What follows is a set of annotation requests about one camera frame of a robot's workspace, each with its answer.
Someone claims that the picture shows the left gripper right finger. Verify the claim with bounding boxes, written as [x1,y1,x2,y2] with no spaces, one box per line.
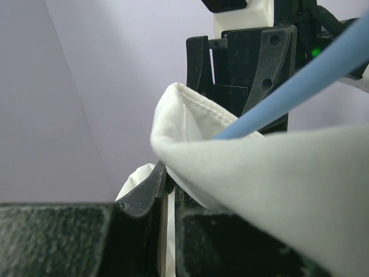
[175,186,330,276]

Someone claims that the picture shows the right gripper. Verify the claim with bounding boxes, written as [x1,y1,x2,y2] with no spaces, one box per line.
[186,1,355,117]

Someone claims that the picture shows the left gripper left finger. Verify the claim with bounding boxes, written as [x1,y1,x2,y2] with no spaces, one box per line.
[1,163,167,276]

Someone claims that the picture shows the blue wire hanger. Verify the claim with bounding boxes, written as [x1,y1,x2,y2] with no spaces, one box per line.
[215,13,368,140]

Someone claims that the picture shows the white shirt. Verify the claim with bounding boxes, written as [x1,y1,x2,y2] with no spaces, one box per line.
[114,83,369,277]

